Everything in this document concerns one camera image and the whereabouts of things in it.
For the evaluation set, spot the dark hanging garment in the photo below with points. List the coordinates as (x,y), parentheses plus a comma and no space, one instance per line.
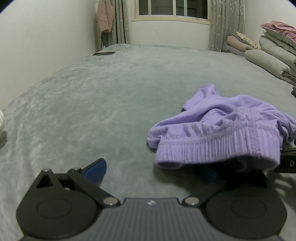
(104,39)

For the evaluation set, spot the pink hanging garment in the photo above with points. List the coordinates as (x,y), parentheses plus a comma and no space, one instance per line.
(105,14)

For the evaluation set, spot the large grey folded quilt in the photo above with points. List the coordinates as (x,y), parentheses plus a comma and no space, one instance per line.
(266,61)

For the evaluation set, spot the pink folded blanket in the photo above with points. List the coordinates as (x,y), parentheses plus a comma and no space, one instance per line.
(238,42)

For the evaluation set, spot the grey bed blanket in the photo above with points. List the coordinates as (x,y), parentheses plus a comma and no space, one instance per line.
(92,104)

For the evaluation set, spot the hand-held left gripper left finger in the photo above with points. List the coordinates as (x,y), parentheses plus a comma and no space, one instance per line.
(96,171)

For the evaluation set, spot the dark cloth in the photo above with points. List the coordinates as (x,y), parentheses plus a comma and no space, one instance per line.
(294,91)

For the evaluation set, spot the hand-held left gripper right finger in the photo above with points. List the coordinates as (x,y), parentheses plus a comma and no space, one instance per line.
(210,175)

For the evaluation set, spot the grey folded blanket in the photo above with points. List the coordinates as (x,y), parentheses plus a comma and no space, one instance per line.
(229,49)

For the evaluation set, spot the person's white clothing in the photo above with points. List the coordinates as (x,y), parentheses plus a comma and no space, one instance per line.
(1,120)

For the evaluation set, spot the black smartphone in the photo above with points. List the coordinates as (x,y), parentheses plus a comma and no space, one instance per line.
(104,53)

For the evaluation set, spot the window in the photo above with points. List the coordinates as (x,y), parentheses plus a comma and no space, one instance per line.
(171,9)

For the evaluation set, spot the purple pants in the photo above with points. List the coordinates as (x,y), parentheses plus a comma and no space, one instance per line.
(219,129)

